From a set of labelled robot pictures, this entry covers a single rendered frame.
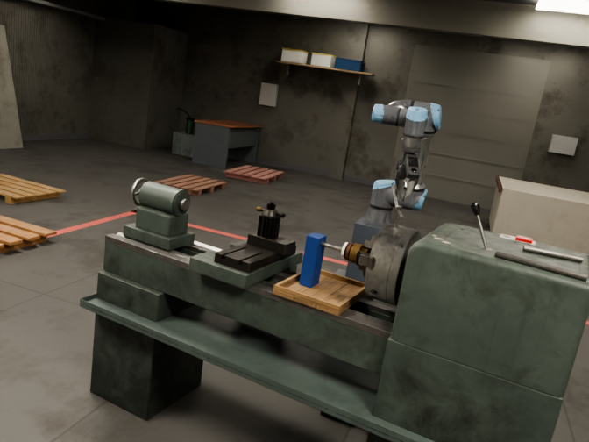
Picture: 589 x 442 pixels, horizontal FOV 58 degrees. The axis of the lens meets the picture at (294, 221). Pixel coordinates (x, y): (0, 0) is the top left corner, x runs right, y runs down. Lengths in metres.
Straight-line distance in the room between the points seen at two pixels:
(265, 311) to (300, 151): 9.82
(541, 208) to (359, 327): 6.14
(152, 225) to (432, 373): 1.48
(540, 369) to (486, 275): 0.35
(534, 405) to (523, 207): 6.16
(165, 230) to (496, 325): 1.56
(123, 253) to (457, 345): 1.62
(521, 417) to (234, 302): 1.20
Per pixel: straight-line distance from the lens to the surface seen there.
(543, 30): 8.37
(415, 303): 1.98
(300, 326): 2.25
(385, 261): 2.05
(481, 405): 2.06
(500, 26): 8.35
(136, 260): 2.70
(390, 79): 11.55
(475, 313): 1.94
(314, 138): 11.89
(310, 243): 2.28
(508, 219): 8.07
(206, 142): 10.98
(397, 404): 2.14
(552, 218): 8.11
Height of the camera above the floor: 1.69
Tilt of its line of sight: 13 degrees down
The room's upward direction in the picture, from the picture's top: 9 degrees clockwise
